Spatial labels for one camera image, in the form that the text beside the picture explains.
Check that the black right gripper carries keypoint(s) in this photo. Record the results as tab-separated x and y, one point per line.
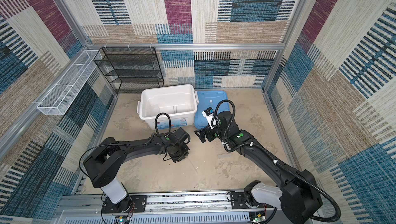
202	137

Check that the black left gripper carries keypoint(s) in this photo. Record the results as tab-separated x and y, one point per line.
177	158

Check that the white plastic bin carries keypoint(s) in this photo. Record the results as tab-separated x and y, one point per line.
173	106

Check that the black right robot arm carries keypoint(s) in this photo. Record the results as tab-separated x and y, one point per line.
296	192

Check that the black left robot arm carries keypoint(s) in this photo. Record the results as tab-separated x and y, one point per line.
104	161

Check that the blue plastic lid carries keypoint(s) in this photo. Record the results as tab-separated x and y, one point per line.
207	99

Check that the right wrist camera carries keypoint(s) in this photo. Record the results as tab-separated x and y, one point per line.
210	117

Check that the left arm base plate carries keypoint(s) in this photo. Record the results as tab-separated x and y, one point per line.
130	204

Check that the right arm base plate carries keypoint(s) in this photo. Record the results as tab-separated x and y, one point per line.
243	200

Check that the black wire mesh shelf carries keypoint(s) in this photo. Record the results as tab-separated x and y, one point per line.
130	69

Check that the aluminium mounting rail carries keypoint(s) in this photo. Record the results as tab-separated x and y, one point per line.
157	203

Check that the white wire mesh basket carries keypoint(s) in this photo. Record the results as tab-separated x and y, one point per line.
58	100

